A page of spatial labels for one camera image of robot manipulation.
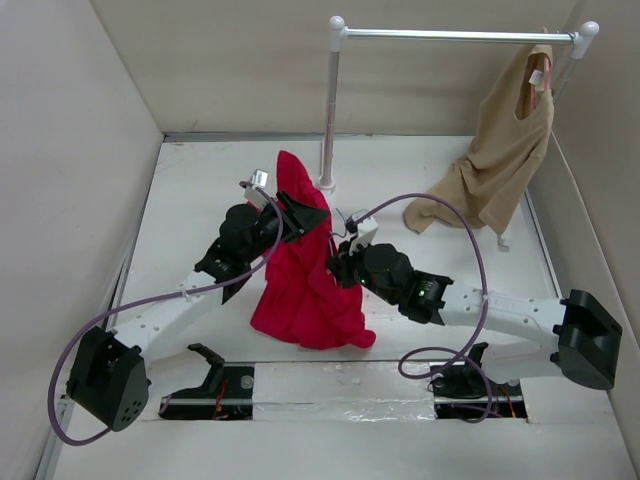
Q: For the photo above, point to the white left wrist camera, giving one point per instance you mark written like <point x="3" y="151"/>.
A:
<point x="255" y="189"/>

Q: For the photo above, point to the light blue wire hanger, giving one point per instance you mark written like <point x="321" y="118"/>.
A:
<point x="338" y="232"/>

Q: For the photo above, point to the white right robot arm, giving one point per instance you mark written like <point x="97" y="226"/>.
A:
<point x="574" y="337"/>

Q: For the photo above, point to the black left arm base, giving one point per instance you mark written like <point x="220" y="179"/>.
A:
<point x="225" y="394"/>

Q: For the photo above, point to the beige t-shirt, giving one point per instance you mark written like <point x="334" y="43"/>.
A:
<point x="487" y="183"/>

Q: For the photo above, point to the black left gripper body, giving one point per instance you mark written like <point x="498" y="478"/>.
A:
<point x="268" y="228"/>

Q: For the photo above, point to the white metal clothes rack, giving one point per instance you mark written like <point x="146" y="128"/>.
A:
<point x="339" y="32"/>

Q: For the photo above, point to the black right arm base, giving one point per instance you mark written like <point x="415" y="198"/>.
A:
<point x="460" y="393"/>

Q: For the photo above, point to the pink hanger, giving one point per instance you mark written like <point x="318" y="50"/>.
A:
<point x="538" y="80"/>

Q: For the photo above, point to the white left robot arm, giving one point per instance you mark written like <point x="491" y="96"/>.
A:
<point x="109" y="375"/>

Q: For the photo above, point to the red t-shirt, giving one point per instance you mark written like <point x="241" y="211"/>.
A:
<point x="302" y="303"/>

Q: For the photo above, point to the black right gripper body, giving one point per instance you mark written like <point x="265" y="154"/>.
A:
<point x="353" y="270"/>

